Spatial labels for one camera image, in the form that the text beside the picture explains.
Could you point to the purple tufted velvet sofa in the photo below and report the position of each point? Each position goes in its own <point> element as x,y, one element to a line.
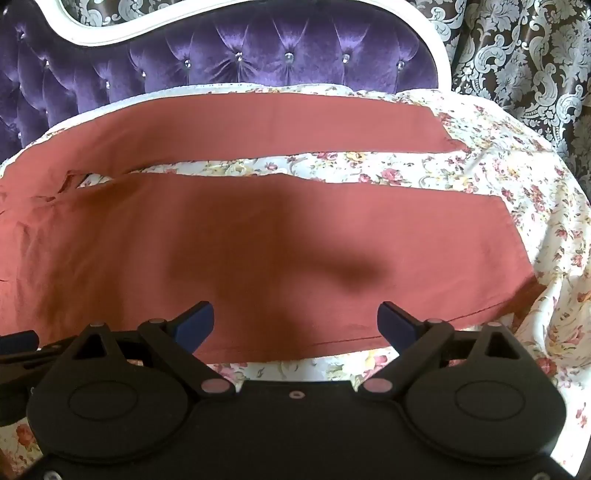
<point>231,50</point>

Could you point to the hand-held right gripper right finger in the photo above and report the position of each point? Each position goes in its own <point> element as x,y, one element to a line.
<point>392,323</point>

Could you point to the brown damask curtain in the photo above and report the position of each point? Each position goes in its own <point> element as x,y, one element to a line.
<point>508,55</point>

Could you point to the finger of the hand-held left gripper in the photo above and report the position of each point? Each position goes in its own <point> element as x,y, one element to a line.
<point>18,341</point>

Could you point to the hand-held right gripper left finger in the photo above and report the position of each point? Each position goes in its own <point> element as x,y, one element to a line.
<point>197,323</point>

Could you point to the rust red pants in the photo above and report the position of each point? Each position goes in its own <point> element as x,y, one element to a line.
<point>277,230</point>

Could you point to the floral bedsheet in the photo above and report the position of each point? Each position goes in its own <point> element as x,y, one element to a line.
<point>531,161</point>

